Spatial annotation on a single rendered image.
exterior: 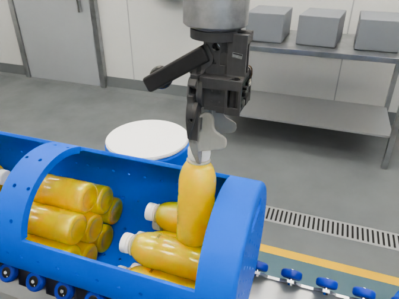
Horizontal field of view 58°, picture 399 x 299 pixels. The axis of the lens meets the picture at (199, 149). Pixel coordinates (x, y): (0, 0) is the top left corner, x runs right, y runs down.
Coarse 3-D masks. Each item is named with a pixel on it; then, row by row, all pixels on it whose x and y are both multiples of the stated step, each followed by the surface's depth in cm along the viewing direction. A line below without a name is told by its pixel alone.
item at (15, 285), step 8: (0, 280) 83; (16, 280) 82; (0, 288) 83; (8, 288) 82; (16, 288) 82; (24, 288) 81; (16, 296) 81; (24, 296) 81; (32, 296) 80; (40, 296) 80; (48, 296) 79
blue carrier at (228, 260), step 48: (0, 144) 97; (48, 144) 78; (0, 192) 69; (144, 192) 89; (240, 192) 62; (0, 240) 69; (240, 240) 56; (96, 288) 66; (144, 288) 60; (192, 288) 58; (240, 288) 60
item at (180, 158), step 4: (188, 144) 120; (184, 148) 118; (180, 152) 116; (184, 152) 117; (172, 156) 113; (176, 156) 114; (180, 156) 116; (184, 156) 118; (156, 160) 111; (160, 160) 111; (164, 160) 112; (168, 160) 112; (172, 160) 113; (176, 160) 115; (180, 160) 116; (184, 160) 118; (176, 164) 115; (180, 164) 117
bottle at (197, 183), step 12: (192, 168) 60; (204, 168) 60; (180, 180) 62; (192, 180) 60; (204, 180) 60; (216, 180) 63; (180, 192) 62; (192, 192) 61; (204, 192) 61; (180, 204) 63; (192, 204) 62; (204, 204) 62; (180, 216) 64; (192, 216) 62; (204, 216) 63; (180, 228) 65; (192, 228) 63; (204, 228) 64; (180, 240) 65; (192, 240) 64
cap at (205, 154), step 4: (188, 148) 61; (188, 152) 61; (204, 152) 60; (208, 152) 60; (188, 156) 61; (192, 156) 60; (204, 156) 60; (208, 156) 61; (192, 160) 60; (204, 160) 60
